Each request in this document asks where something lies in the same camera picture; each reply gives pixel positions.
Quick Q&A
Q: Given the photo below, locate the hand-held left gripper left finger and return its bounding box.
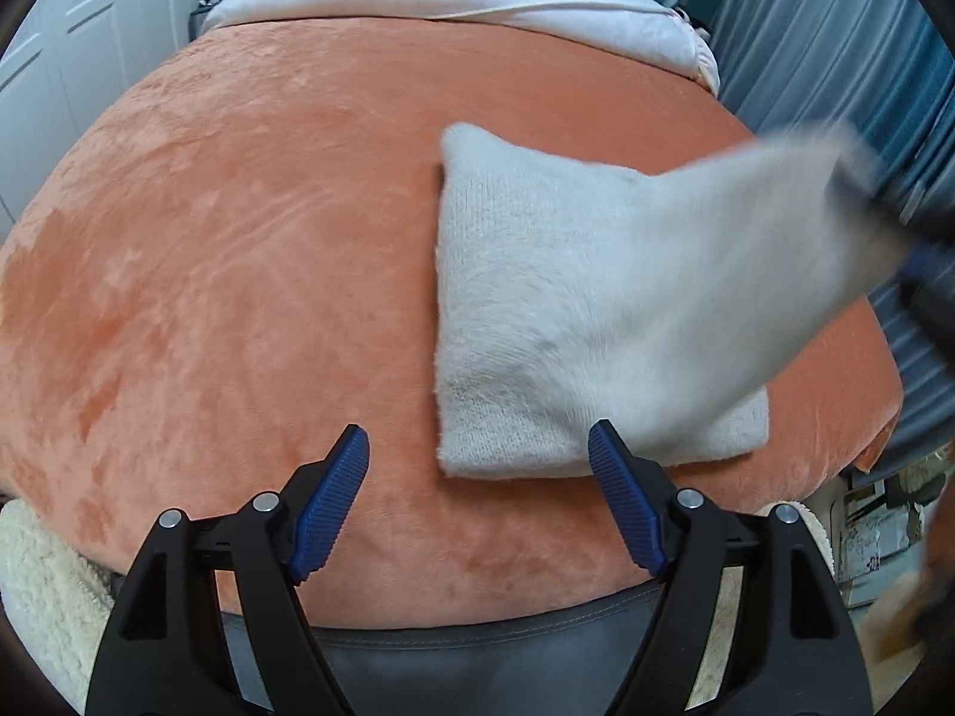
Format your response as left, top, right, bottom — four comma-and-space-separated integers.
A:
85, 425, 372, 716

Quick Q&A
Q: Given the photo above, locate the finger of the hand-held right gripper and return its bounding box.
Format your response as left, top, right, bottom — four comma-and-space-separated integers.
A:
894, 239, 955, 333
834, 153, 955, 247

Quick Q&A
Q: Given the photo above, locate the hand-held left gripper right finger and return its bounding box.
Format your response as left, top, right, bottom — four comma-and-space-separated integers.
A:
589, 419, 874, 716

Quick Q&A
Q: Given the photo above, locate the grey sweater with black hearts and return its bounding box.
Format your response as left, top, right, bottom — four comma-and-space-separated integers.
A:
435, 119, 907, 480

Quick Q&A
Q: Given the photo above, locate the person's right forearm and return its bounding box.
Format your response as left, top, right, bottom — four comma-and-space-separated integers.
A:
869, 499, 955, 676

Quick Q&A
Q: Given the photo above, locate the blue-grey curtain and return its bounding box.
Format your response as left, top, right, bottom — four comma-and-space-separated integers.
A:
705, 0, 955, 467

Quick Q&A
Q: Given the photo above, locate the grey leather bed footboard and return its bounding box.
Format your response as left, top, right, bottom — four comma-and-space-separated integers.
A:
220, 580, 676, 716

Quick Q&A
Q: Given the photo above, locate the orange plush blanket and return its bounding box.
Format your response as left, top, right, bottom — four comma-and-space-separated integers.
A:
0, 18, 904, 629

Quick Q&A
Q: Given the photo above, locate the patterned storage box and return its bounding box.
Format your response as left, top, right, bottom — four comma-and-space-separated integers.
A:
839, 462, 930, 605

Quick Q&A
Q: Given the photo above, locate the dark bedside table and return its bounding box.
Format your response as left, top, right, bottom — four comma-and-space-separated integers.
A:
189, 0, 225, 40

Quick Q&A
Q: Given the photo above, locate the white wardrobe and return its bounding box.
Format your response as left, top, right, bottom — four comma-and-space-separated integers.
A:
0, 0, 258, 240

